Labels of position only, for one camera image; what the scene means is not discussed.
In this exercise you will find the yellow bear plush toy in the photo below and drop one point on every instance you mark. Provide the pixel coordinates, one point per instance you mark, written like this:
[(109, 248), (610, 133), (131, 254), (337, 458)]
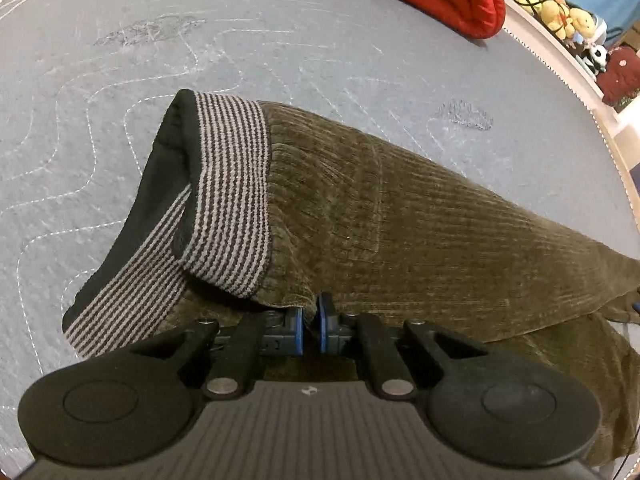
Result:
[(584, 20)]

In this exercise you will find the grey quilted mattress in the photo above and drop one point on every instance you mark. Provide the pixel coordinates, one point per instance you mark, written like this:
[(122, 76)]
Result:
[(150, 60)]

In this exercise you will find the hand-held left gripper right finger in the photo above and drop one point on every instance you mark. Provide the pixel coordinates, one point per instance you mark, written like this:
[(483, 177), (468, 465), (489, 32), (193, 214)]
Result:
[(323, 325)]

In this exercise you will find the dark red plush toy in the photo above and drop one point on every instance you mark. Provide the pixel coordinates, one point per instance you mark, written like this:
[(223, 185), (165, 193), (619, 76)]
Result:
[(622, 75)]

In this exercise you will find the panda plush toy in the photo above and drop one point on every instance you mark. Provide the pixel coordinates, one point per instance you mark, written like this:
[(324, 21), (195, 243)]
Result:
[(596, 56)]

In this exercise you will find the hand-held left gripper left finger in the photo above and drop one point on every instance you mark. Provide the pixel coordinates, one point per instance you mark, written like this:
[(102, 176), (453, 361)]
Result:
[(298, 330)]

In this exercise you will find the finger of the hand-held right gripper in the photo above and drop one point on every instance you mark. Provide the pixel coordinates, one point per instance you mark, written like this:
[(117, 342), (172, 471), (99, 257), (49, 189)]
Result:
[(636, 309)]

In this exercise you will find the white window ledge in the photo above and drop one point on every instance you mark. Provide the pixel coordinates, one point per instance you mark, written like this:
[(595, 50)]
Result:
[(565, 55)]

